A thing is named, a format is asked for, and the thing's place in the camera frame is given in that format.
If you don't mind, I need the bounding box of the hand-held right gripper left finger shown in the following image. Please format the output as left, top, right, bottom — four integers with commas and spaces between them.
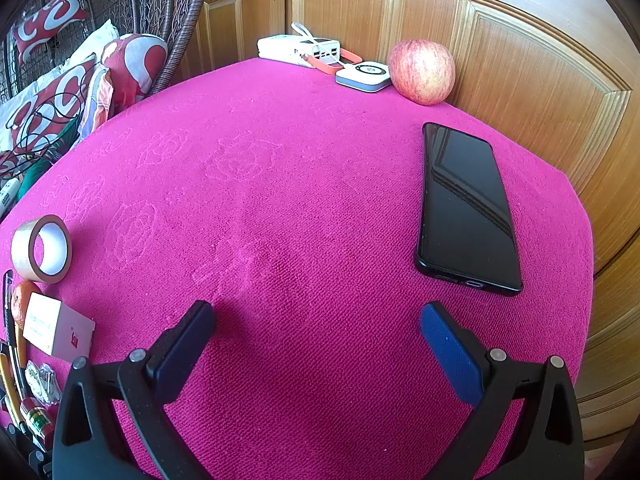
52, 300, 217, 480

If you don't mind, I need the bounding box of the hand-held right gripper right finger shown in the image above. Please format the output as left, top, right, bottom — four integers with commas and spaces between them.
420, 301, 586, 480

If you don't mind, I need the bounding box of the small white red box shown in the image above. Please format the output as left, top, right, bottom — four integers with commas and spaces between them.
22, 292, 96, 358

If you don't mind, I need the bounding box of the red metal cylinder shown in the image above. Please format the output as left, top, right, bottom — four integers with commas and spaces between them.
20, 396, 54, 442

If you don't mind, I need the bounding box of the small orange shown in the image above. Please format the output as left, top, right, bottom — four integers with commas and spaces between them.
11, 280, 41, 328

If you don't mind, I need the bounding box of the brown tape roll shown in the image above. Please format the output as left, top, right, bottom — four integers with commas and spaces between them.
11, 215, 73, 283

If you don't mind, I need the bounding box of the black smartphone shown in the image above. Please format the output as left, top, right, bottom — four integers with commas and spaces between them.
414, 121, 524, 297

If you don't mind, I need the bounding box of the black slim tool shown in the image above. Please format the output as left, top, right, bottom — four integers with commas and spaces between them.
2, 270, 14, 332

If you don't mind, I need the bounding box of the pink tablecloth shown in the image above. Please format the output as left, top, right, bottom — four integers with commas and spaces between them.
0, 57, 596, 480

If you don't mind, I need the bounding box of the white power strip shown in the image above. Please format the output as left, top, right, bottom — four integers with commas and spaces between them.
0, 177, 23, 217

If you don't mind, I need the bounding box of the green fabric item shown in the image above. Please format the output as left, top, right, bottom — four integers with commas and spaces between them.
22, 120, 77, 186

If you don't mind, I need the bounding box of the plaid cushion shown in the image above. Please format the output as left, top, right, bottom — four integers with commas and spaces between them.
75, 67, 116, 138

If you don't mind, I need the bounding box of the square red white cushion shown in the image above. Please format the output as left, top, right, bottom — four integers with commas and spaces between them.
5, 55, 98, 147

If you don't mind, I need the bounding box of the red apple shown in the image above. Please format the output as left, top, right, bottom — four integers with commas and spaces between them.
388, 39, 456, 106

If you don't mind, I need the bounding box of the small white blue device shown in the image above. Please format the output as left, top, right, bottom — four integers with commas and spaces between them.
336, 61, 391, 95

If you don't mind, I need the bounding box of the white power bank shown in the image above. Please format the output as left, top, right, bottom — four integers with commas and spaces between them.
257, 22, 342, 68

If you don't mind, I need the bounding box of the wicker hanging chair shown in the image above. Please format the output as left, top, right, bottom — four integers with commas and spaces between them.
0, 0, 213, 126

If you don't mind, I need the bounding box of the small red white pillow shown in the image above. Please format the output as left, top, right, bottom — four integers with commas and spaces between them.
11, 0, 88, 66

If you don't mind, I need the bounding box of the black tangled cable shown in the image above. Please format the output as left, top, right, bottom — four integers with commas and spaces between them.
6, 74, 83, 163

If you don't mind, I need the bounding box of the orange cable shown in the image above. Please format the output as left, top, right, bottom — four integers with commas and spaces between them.
305, 50, 363, 74

